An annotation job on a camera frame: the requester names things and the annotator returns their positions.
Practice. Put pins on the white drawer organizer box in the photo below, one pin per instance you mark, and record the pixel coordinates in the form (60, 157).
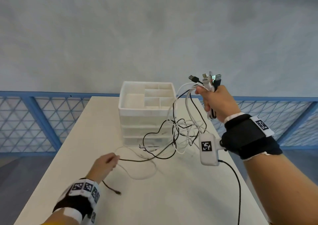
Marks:
(146, 113)

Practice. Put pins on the blue mesh fence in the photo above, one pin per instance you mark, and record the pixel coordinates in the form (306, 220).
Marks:
(37, 108)

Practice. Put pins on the person's left hand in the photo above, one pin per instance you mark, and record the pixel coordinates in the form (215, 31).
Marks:
(100, 166)

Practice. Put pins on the person's right thumb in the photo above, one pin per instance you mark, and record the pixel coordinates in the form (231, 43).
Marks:
(201, 90)

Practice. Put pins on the person's right forearm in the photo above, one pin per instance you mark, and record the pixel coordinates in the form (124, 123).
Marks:
(280, 190)

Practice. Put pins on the person's left forearm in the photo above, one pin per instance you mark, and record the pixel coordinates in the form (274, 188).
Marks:
(51, 219)

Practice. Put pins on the person's left thumb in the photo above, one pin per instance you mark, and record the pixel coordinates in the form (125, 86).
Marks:
(113, 165)

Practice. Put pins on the person's right hand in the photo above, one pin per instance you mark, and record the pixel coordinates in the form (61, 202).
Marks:
(219, 103)

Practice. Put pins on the white marker camera box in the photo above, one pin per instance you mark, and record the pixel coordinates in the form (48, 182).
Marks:
(93, 217)
(209, 149)

